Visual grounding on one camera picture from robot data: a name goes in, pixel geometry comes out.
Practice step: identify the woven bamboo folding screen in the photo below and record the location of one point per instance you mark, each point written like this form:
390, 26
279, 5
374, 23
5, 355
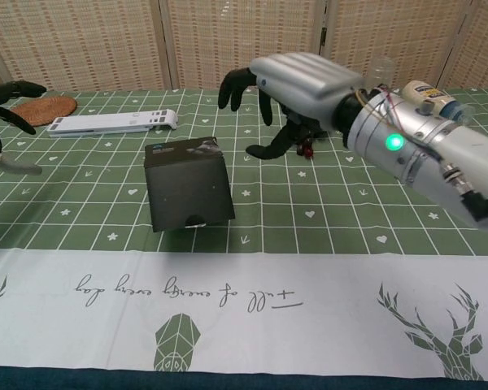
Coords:
146, 40

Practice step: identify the black cardboard folding box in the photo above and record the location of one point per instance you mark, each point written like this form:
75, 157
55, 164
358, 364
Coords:
187, 187

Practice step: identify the clear plastic cup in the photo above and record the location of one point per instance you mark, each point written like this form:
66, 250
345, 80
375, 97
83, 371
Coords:
380, 71

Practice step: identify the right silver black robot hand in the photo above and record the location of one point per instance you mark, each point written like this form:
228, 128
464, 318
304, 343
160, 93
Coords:
309, 85

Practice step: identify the dark red grape bunch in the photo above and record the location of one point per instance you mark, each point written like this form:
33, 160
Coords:
307, 151

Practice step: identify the mayonnaise squeeze bottle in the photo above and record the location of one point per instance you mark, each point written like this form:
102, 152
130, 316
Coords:
431, 94

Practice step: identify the white folded laptop stand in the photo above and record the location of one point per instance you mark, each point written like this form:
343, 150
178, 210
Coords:
105, 124

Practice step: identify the green checked white tablecloth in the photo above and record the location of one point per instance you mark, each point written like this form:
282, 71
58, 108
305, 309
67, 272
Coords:
309, 211

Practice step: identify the round woven rattan coaster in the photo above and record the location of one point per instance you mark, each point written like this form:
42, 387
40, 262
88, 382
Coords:
49, 111

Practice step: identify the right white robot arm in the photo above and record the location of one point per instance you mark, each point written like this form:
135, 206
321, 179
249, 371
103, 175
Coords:
431, 150

